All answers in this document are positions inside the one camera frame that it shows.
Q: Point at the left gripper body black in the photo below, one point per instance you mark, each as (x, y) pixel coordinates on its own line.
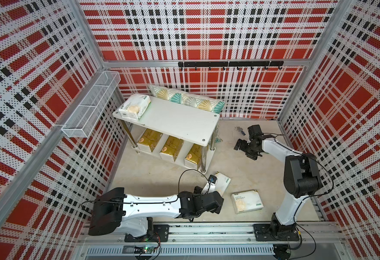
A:
(197, 191)

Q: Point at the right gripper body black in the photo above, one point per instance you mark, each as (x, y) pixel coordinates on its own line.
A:
(248, 148)

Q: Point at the white tissue pack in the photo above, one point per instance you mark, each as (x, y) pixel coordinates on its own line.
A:
(246, 201)
(222, 183)
(135, 106)

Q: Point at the gold tissue pack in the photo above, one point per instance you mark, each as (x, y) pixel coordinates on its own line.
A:
(194, 157)
(149, 140)
(171, 149)

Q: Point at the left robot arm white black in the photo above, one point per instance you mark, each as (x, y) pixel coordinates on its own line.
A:
(134, 215)

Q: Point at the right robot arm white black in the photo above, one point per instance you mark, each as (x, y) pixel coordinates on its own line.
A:
(301, 181)

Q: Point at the white two-tier shelf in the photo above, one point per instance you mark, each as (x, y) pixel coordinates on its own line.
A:
(192, 125)

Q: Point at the small floor debris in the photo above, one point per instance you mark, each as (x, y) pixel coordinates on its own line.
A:
(240, 130)

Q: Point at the geometric patterned pillow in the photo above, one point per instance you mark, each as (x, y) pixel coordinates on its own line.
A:
(185, 98)

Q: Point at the small green circuit board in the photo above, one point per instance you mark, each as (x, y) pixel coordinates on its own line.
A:
(144, 250)

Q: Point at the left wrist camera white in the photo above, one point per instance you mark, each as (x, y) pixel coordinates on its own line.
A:
(210, 185)

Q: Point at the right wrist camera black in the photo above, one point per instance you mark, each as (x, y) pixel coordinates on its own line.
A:
(254, 132)

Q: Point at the black wall hook rail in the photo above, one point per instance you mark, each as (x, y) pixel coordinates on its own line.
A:
(237, 64)

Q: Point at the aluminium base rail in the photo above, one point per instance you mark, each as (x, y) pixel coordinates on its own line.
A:
(219, 241)

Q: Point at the white wire mesh basket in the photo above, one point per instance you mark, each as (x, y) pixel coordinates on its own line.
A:
(86, 115)

